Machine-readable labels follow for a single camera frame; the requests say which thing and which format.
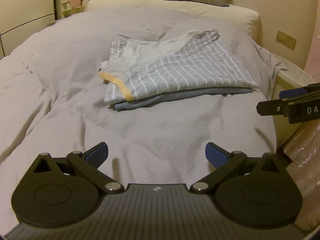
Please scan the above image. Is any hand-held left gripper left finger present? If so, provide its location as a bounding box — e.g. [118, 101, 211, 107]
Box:
[26, 142, 125, 194]

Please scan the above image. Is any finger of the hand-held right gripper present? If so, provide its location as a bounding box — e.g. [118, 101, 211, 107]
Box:
[257, 92, 320, 117]
[279, 82, 320, 98]

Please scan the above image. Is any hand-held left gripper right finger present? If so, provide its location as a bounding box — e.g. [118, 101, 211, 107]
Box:
[190, 142, 288, 194]

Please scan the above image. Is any plain blue garment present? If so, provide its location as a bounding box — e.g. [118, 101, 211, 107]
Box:
[114, 87, 253, 111]

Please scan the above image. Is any pale striped shirt yellow collar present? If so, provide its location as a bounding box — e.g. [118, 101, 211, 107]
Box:
[99, 29, 258, 104]

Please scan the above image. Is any pink plastic sheet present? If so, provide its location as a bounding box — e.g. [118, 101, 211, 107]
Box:
[282, 122, 320, 237]

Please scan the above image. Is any bed with grey duvet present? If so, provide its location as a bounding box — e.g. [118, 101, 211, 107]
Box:
[0, 6, 288, 230]

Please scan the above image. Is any cream pillow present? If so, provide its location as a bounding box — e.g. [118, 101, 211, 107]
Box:
[87, 0, 259, 37]

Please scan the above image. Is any white panelled wardrobe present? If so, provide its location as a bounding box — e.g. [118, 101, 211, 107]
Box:
[0, 0, 56, 58]

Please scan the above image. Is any cream bed frame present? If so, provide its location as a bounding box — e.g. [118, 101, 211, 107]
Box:
[272, 61, 318, 145]

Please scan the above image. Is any beige wall switch plate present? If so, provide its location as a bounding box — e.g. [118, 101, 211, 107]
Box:
[276, 30, 297, 50]

